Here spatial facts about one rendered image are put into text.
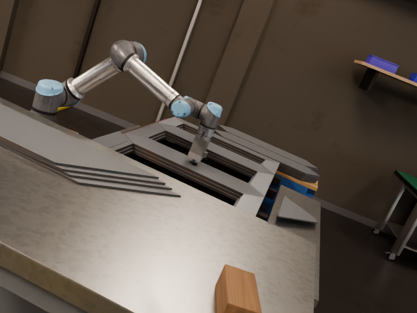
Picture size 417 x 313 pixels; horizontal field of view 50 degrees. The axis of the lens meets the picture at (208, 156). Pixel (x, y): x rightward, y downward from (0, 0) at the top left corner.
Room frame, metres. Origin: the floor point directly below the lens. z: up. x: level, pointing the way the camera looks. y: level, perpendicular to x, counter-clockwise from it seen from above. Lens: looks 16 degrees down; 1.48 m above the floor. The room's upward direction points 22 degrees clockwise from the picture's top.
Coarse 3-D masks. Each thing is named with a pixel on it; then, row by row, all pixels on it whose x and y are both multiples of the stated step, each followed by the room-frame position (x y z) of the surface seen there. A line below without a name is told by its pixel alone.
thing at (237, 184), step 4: (232, 180) 2.00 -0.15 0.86; (236, 180) 2.03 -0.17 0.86; (240, 180) 2.05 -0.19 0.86; (232, 184) 1.94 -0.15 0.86; (236, 184) 1.96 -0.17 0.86; (240, 184) 1.99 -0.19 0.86; (244, 184) 2.01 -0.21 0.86; (248, 184) 2.03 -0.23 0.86; (232, 188) 1.89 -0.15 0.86; (236, 188) 1.91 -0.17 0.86; (240, 188) 1.93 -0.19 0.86; (244, 188) 1.96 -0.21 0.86; (240, 192) 1.88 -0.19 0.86; (244, 192) 1.91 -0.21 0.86
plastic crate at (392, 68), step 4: (368, 56) 4.88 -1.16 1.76; (372, 56) 4.72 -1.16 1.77; (368, 60) 4.80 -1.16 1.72; (372, 60) 4.72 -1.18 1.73; (376, 60) 4.72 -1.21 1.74; (380, 60) 4.72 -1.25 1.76; (384, 60) 4.71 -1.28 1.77; (372, 64) 4.72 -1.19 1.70; (376, 64) 4.72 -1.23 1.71; (380, 64) 4.72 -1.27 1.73; (384, 64) 4.72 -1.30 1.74; (388, 64) 4.72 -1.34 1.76; (392, 64) 4.72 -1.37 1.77; (384, 68) 4.72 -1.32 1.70; (388, 68) 4.72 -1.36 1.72; (392, 68) 4.72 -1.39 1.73; (396, 68) 4.72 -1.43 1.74; (392, 72) 4.72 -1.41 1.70
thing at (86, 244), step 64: (64, 128) 1.24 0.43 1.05; (0, 192) 0.76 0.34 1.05; (64, 192) 0.86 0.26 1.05; (128, 192) 0.98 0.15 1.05; (192, 192) 1.15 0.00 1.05; (0, 256) 0.61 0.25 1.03; (64, 256) 0.64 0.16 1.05; (128, 256) 0.72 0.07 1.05; (192, 256) 0.81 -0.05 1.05; (256, 256) 0.92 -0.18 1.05
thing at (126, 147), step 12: (168, 132) 2.40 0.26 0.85; (192, 132) 2.71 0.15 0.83; (120, 144) 1.88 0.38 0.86; (132, 144) 1.96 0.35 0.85; (180, 144) 2.37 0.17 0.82; (216, 144) 2.68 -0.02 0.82; (228, 144) 2.69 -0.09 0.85; (144, 156) 1.94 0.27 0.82; (156, 156) 1.95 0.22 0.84; (216, 156) 2.35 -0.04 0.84; (252, 156) 2.65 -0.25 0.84; (168, 168) 1.92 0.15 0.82; (180, 168) 1.92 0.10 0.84; (240, 168) 2.32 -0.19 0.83; (192, 180) 1.90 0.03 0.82; (204, 180) 1.90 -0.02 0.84; (228, 192) 1.88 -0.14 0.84
